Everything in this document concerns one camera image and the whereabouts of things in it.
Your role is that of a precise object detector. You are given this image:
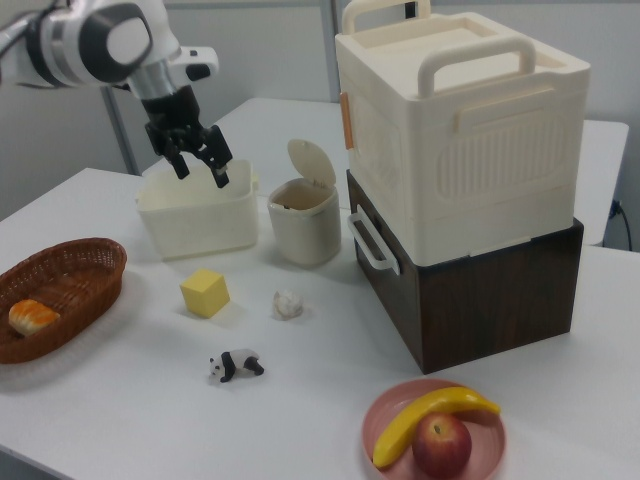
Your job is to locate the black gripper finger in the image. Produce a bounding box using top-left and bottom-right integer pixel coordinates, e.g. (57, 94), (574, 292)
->
(145, 124), (191, 180)
(198, 124), (234, 190)

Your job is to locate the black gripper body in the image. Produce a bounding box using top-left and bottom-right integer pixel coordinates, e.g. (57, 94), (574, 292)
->
(141, 85), (206, 151)

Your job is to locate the small cream trash can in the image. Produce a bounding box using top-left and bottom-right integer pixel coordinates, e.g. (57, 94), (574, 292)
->
(266, 138), (343, 265)

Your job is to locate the white open plastic bin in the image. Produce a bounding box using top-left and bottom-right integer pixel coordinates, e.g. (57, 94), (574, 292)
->
(135, 158), (261, 260)

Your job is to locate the yellow cube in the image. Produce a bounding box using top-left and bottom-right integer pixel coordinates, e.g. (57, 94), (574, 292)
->
(179, 268), (231, 319)

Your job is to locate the brown wicker basket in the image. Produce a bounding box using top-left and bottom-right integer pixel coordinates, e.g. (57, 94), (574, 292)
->
(0, 237), (128, 365)

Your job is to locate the crumpled white paper ball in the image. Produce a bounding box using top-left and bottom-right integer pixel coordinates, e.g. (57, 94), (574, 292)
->
(272, 288), (305, 320)

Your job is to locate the panda toy figure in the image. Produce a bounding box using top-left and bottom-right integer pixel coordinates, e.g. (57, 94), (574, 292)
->
(208, 348), (265, 385)

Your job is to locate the orange glazed bread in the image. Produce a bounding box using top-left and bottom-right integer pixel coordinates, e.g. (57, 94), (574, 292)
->
(8, 298), (61, 337)

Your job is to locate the cream plastic storage box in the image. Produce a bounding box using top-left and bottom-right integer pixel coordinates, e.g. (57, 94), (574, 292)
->
(333, 0), (592, 266)

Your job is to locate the dark brown wooden drawer box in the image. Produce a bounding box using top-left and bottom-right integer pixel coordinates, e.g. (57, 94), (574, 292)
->
(345, 169), (585, 376)

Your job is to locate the yellow banana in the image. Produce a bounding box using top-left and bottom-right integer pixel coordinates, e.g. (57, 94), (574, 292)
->
(372, 385), (502, 470)

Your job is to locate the red apple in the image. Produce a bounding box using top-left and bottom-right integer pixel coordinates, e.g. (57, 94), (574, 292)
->
(412, 412), (473, 479)

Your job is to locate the pink plate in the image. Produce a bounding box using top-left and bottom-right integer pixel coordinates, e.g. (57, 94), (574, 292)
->
(362, 378), (507, 480)

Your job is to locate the thin black wall cable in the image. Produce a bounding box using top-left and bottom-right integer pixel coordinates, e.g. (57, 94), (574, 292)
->
(610, 198), (632, 251)

